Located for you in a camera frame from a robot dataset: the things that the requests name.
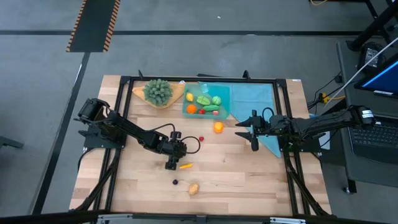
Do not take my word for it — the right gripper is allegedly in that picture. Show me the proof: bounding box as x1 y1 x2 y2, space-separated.
234 109 280 152

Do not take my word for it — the teal translucent tupperware container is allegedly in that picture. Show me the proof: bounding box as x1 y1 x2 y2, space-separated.
182 83 231 119

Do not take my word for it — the light blue cloth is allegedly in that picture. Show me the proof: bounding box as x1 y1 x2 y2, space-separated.
198 81 282 159

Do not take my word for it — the tan toy potato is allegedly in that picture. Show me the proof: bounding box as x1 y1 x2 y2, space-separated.
187 182 200 196

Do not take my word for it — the green faux plant in pot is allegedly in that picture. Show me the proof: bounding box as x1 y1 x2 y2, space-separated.
142 78 174 106

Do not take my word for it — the white rod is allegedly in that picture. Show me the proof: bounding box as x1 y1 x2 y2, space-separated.
325 37 398 106

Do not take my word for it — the dark grey equipment cart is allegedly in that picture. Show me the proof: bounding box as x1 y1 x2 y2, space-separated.
337 40 398 194

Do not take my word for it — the black laptop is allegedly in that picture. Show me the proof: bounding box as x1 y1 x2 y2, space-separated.
349 118 398 166

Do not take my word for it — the black power adapter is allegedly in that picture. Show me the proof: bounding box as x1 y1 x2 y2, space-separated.
357 43 385 71

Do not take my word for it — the monitor with blue screen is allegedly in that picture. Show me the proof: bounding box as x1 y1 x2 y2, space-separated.
354 58 398 100

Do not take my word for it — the black orange-striped floor mat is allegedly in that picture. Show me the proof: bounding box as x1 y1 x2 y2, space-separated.
65 0 121 53

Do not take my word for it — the black stand leg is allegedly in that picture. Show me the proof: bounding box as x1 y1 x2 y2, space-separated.
346 0 398 52

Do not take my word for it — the grey furniture foot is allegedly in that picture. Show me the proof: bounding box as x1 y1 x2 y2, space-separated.
0 136 25 150

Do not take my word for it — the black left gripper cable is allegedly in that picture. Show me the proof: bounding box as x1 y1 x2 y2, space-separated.
151 123 201 155

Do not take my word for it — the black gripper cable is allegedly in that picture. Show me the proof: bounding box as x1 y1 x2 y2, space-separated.
151 123 201 155
262 107 276 124

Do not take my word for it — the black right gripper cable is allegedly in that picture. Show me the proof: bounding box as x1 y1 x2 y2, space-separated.
262 107 276 124

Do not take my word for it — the silver aluminium bracket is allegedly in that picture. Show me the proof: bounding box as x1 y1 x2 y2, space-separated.
98 213 133 224
269 217 307 224

